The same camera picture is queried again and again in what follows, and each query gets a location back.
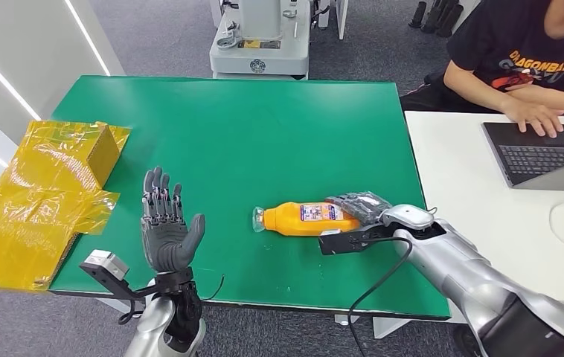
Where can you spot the person's right hand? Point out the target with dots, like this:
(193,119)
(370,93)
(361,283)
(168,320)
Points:
(533,116)

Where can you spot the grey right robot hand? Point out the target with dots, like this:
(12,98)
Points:
(366,207)

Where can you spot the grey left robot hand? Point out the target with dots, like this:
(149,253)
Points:
(168,244)

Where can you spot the orange plastic bottle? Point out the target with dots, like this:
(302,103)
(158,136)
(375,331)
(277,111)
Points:
(287,222)

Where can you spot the grey robot base machine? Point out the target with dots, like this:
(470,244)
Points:
(260,54)

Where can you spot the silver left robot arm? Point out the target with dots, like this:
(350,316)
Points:
(151,325)

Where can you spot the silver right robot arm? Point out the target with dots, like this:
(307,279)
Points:
(469,276)

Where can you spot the dark grey laptop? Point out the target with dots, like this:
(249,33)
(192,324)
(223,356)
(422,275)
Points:
(533,157)

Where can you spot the person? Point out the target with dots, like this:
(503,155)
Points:
(509,29)

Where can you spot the white desk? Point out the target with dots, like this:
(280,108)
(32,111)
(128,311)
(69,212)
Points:
(499,222)

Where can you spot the green table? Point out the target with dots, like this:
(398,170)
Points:
(262,148)

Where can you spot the black equipment legs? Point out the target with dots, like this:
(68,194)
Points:
(435,15)

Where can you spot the yellow film-wrapped cardboard box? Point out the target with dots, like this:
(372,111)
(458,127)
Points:
(30,207)

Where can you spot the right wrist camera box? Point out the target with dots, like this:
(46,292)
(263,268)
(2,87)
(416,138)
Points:
(341,242)

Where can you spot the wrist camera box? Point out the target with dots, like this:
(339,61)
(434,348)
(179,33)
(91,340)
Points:
(104,263)
(341,242)

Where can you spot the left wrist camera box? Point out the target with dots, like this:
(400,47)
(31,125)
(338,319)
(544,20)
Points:
(104,263)

